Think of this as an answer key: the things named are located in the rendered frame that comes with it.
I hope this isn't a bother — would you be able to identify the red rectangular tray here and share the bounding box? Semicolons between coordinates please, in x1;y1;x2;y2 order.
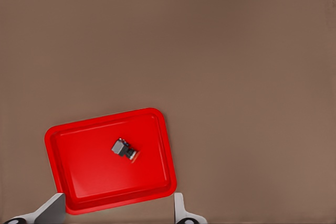
44;107;177;216

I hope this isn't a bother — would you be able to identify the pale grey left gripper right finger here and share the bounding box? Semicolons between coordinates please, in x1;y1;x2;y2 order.
174;192;208;224

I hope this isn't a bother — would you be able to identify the grey switch with red button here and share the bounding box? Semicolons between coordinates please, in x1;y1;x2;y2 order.
111;137;140;164

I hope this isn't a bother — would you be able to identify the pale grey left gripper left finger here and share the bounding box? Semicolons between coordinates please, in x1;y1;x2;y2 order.
1;193;66;224

